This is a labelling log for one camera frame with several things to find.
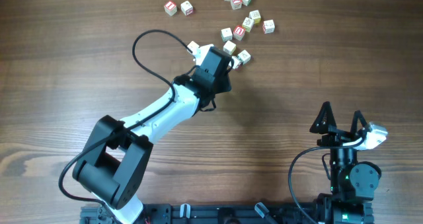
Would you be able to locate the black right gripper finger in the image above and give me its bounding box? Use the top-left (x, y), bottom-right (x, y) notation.
top-left (309, 101), bottom-right (337, 133)
top-left (350, 110), bottom-right (367, 133)

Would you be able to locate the letter Z block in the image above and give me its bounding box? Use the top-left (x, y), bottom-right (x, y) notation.
top-left (230, 56), bottom-right (242, 70)

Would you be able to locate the yellow letter C block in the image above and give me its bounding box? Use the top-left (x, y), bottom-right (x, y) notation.
top-left (223, 40), bottom-right (237, 55)

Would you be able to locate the letter A soccer block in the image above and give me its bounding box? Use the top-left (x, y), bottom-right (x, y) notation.
top-left (237, 50), bottom-right (251, 65)

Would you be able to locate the red letter U block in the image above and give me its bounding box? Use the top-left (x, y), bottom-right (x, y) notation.
top-left (233, 26), bottom-right (246, 41)

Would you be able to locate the blue letter P yarn block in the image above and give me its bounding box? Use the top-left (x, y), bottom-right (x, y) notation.
top-left (187, 41), bottom-right (200, 55)

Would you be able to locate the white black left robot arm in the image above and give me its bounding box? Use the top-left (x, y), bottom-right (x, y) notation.
top-left (72, 67), bottom-right (231, 223)

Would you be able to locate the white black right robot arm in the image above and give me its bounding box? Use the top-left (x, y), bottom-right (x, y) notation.
top-left (310, 102), bottom-right (388, 224)

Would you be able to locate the white picture block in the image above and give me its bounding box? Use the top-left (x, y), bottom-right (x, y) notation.
top-left (221, 28), bottom-right (233, 42)

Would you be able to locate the yellow-sided picture block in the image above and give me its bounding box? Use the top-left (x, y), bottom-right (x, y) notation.
top-left (242, 17), bottom-right (254, 32)

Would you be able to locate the white red-sided block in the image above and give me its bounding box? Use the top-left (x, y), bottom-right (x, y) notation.
top-left (180, 1), bottom-right (194, 16)

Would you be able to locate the red letter I block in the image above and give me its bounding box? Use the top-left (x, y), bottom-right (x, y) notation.
top-left (164, 1), bottom-right (178, 16)

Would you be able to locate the white red-edged right block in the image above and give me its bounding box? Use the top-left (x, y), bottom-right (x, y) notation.
top-left (262, 20), bottom-right (275, 34)

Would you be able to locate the yellow-edged top block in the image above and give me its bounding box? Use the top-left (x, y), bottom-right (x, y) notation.
top-left (249, 10), bottom-right (261, 24)

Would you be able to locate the red letter V block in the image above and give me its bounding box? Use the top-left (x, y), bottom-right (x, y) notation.
top-left (230, 0), bottom-right (243, 10)

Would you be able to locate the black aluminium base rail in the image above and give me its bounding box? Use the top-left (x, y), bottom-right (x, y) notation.
top-left (79, 202), bottom-right (375, 224)

